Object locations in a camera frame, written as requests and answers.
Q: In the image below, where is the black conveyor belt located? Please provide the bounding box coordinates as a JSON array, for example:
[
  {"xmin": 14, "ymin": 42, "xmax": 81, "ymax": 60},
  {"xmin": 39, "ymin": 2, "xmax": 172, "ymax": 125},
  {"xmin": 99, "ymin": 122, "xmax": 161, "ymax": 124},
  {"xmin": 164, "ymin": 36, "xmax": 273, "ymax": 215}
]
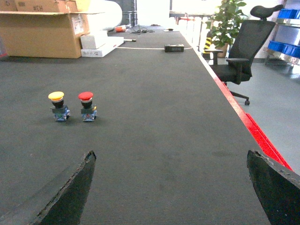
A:
[{"xmin": 0, "ymin": 30, "xmax": 269, "ymax": 225}]

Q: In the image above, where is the large cardboard box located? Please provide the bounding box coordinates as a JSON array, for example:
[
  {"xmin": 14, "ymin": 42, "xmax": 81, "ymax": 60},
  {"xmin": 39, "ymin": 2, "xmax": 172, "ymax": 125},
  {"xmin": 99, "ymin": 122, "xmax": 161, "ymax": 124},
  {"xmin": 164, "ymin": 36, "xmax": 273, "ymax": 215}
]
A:
[{"xmin": 0, "ymin": 10, "xmax": 102, "ymax": 59}]

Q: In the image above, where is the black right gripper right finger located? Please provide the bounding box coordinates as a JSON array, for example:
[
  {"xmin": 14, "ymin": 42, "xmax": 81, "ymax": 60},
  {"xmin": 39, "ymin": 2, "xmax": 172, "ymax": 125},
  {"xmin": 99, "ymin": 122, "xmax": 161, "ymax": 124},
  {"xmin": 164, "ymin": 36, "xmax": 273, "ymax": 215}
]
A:
[{"xmin": 247, "ymin": 150, "xmax": 300, "ymax": 225}]

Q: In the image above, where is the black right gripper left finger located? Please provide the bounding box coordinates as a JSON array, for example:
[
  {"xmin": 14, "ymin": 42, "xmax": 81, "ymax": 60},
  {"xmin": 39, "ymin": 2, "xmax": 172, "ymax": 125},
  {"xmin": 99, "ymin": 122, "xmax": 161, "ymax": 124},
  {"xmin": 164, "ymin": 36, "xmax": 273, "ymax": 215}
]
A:
[{"xmin": 0, "ymin": 151, "xmax": 96, "ymax": 225}]

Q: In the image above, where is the white box on top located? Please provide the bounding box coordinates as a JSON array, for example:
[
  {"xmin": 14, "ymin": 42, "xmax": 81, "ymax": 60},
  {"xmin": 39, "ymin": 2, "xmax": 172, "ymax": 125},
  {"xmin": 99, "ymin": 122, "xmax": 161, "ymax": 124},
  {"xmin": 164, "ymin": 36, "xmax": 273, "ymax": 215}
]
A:
[{"xmin": 80, "ymin": 30, "xmax": 108, "ymax": 49}]

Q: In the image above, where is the black office chair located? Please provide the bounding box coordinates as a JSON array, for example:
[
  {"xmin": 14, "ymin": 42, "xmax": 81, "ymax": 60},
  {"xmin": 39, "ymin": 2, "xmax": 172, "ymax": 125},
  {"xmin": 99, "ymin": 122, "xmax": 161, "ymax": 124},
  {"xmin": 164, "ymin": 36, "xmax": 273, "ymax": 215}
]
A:
[{"xmin": 204, "ymin": 4, "xmax": 284, "ymax": 106}]

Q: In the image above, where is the white flat box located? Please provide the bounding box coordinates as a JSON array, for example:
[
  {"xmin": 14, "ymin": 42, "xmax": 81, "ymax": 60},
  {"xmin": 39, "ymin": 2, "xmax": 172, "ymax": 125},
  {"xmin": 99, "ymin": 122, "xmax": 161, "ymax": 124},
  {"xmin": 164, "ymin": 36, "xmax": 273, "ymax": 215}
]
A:
[{"xmin": 81, "ymin": 37, "xmax": 124, "ymax": 58}]

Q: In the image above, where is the red mushroom push button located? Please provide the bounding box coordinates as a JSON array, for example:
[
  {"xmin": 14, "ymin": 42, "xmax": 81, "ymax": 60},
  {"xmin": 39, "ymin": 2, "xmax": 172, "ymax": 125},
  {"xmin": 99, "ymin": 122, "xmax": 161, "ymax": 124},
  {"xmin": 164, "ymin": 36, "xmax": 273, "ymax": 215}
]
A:
[{"xmin": 78, "ymin": 91, "xmax": 97, "ymax": 122}]

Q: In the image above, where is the yellow mushroom push button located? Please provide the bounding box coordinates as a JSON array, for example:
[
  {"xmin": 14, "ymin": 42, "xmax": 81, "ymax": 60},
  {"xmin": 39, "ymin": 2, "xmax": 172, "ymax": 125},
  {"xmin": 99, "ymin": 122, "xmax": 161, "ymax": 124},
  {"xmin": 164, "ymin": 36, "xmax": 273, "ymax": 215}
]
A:
[{"xmin": 48, "ymin": 91, "xmax": 70, "ymax": 121}]

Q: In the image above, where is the green potted plant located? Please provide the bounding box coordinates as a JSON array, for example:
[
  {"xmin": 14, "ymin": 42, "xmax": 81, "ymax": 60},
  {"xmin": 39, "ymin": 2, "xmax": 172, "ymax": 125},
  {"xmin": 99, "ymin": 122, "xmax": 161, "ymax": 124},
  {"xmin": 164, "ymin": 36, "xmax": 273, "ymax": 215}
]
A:
[{"xmin": 210, "ymin": 0, "xmax": 247, "ymax": 50}]

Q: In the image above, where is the small black box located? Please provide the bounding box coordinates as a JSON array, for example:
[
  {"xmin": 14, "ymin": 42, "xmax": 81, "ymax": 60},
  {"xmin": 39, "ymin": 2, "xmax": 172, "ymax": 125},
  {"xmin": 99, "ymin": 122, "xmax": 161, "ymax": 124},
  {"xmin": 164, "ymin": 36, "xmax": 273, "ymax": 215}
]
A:
[{"xmin": 164, "ymin": 44, "xmax": 184, "ymax": 53}]

